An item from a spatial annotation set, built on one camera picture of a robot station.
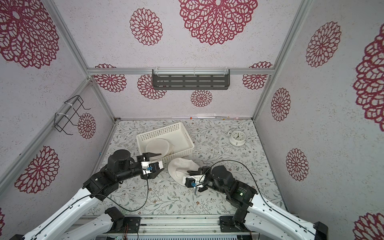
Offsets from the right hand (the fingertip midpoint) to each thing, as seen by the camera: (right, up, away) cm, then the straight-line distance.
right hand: (193, 168), depth 70 cm
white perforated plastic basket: (-12, +17, +41) cm, 46 cm away
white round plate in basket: (-22, +8, +28) cm, 36 cm away
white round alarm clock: (+31, +13, +33) cm, 47 cm away
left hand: (-16, +5, -1) cm, 17 cm away
